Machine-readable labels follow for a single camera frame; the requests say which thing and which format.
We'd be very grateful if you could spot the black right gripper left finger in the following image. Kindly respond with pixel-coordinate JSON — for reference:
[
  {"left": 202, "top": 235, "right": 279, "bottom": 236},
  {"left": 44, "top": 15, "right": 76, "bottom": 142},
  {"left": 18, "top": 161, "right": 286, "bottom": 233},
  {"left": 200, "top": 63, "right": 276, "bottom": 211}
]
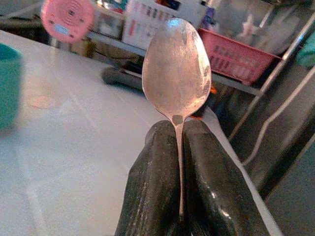
[{"left": 115, "top": 119, "right": 185, "bottom": 236}]

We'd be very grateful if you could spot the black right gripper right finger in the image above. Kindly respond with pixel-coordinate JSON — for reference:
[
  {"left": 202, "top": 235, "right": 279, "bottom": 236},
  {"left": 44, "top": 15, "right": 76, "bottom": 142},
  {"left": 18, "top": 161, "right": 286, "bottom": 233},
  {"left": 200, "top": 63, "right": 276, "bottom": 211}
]
[{"left": 182, "top": 118, "right": 272, "bottom": 236}]

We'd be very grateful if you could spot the silver metal spoon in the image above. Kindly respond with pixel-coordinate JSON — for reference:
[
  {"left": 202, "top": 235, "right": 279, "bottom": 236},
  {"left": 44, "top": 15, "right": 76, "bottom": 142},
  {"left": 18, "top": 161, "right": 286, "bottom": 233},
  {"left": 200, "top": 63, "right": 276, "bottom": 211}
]
[{"left": 141, "top": 17, "right": 213, "bottom": 218}]

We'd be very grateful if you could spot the white folding table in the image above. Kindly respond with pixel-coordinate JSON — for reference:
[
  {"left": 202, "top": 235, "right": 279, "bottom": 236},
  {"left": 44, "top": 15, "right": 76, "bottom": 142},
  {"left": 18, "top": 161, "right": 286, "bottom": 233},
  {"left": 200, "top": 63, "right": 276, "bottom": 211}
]
[{"left": 0, "top": 29, "right": 284, "bottom": 236}]

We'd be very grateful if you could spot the black cylindrical object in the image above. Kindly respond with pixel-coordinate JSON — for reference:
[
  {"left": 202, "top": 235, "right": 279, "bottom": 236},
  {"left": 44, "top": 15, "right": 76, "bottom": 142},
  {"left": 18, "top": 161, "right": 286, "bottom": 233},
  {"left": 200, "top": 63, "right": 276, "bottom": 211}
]
[{"left": 101, "top": 66, "right": 146, "bottom": 91}]

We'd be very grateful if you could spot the pink plastic basket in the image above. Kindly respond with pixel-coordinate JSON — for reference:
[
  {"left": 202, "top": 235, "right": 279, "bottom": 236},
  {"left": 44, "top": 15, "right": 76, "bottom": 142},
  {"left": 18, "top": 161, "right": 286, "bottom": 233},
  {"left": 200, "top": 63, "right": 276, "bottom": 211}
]
[{"left": 197, "top": 28, "right": 282, "bottom": 86}]

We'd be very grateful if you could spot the white plastic basket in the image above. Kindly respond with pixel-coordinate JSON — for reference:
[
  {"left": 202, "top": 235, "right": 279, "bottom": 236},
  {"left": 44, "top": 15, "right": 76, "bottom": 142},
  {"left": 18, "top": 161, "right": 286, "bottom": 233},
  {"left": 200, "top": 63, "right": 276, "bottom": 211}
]
[{"left": 122, "top": 0, "right": 207, "bottom": 51}]

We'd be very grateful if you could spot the metal storage rack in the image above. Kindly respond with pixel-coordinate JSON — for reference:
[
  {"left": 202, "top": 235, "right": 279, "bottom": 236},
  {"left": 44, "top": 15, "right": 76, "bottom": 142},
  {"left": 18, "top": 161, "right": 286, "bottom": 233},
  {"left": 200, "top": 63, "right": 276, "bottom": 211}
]
[{"left": 86, "top": 13, "right": 315, "bottom": 142}]

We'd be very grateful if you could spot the teal cloth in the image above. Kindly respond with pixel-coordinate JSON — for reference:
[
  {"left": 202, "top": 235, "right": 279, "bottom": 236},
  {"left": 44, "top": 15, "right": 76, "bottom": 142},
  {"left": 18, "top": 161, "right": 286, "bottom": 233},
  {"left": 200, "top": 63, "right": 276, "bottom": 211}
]
[{"left": 296, "top": 38, "right": 315, "bottom": 70}]

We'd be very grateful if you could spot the teal plastic cup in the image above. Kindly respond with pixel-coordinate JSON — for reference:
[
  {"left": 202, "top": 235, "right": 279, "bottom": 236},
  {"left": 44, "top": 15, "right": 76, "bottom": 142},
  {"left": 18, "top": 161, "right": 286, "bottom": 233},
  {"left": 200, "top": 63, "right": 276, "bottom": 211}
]
[{"left": 0, "top": 43, "right": 23, "bottom": 131}]

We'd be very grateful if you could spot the pink round scale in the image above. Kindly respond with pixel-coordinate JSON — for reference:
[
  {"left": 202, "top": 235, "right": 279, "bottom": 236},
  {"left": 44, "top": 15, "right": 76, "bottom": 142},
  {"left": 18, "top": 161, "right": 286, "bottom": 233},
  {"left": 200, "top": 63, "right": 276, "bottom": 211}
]
[{"left": 40, "top": 0, "right": 96, "bottom": 45}]

